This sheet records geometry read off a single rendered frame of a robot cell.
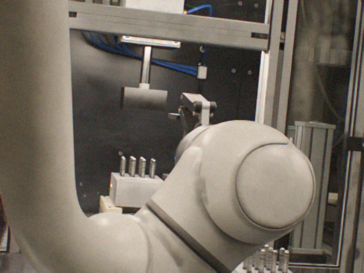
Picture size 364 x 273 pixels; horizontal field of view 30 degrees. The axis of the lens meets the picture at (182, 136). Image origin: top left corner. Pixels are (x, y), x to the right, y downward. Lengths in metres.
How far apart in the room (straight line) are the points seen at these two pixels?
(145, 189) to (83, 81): 0.39
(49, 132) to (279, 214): 0.20
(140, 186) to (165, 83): 0.38
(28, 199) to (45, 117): 0.07
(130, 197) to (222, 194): 0.74
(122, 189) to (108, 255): 0.74
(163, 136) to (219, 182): 1.05
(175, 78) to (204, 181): 1.04
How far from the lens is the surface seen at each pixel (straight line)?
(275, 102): 1.21
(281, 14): 1.22
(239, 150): 0.55
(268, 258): 1.12
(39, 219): 0.49
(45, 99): 0.44
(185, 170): 0.60
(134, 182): 1.28
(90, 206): 1.60
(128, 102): 1.33
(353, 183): 1.28
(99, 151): 1.59
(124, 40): 1.32
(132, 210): 1.36
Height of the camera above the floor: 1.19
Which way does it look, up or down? 3 degrees down
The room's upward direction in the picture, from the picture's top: 5 degrees clockwise
